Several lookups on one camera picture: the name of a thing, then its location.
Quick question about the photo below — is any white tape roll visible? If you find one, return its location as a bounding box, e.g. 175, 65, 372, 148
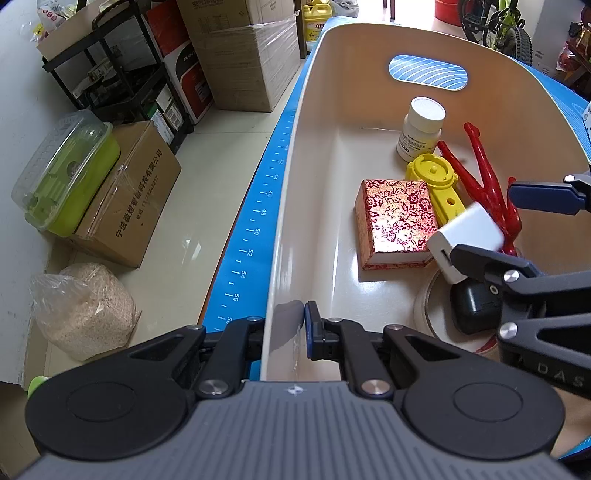
413, 267, 503, 357

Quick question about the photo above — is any blue silicone mat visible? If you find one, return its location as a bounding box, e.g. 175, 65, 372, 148
198, 16, 591, 462

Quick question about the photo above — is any large film-wrapped cardboard box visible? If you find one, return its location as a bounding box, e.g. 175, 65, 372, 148
177, 0, 302, 113

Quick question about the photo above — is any red floral box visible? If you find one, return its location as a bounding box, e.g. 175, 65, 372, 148
354, 178, 440, 271

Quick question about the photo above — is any bicycle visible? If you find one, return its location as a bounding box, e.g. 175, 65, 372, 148
457, 0, 535, 66

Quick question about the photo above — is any black metal rack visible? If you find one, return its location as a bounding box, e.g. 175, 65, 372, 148
41, 0, 195, 154

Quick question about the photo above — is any red toy figure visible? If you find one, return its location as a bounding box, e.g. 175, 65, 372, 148
436, 122, 523, 257

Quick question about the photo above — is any beige plastic storage basket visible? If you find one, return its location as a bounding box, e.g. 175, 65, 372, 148
260, 23, 591, 384

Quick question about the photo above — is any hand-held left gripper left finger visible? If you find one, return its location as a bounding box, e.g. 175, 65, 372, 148
130, 316, 266, 400

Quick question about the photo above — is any red bucket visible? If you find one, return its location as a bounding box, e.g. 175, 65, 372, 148
434, 0, 463, 27

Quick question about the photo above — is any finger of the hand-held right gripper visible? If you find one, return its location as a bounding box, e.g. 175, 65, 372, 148
449, 243, 591, 334
507, 172, 591, 216

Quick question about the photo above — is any black earbud case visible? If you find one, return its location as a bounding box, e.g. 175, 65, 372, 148
450, 278, 505, 336

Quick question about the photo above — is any yellow plastic toy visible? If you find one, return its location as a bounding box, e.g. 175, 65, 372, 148
405, 153, 467, 227

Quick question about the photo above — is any red and white carton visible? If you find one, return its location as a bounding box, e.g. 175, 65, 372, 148
145, 8, 214, 126

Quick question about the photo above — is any white charger plug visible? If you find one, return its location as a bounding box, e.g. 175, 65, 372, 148
427, 202, 507, 284

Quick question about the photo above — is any small cardboard box on rack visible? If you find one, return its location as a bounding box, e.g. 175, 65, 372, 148
36, 0, 112, 62

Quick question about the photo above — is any yellow bottle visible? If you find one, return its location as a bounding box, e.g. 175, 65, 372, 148
302, 0, 335, 43

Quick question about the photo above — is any green container with clear lid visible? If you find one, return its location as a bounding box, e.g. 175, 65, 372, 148
11, 109, 121, 237

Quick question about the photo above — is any white pill bottle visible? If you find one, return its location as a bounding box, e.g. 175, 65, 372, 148
396, 96, 447, 164

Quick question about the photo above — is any white chest freezer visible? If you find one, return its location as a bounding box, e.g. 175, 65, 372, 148
533, 18, 570, 80

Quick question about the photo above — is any cardboard box with black print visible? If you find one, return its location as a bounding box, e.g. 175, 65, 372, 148
69, 120, 182, 270

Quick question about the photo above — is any clear bag of grain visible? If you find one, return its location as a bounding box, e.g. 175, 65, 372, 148
30, 261, 142, 362

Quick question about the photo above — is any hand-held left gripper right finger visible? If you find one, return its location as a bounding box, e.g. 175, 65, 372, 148
304, 300, 463, 400

